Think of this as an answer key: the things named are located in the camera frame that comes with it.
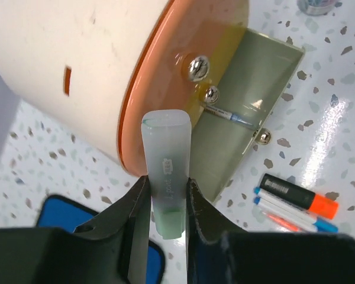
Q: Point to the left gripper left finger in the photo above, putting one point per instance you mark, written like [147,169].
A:
[117,240]

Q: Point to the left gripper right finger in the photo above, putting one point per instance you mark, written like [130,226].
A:
[210,256]

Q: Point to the white blue-capped marker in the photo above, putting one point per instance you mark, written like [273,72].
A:
[284,214]
[321,224]

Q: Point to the orange thin pen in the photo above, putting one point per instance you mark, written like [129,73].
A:
[282,222]

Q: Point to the black orange highlighter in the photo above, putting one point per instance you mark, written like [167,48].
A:
[299,196]

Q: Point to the clear green-capped tube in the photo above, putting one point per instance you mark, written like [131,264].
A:
[166,138]

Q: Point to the teal-tipped pen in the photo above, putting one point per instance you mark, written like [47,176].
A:
[230,116]

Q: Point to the beige round drawer organizer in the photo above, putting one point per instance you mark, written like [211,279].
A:
[99,66]

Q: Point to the clear round pin jar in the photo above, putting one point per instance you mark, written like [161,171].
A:
[316,7]

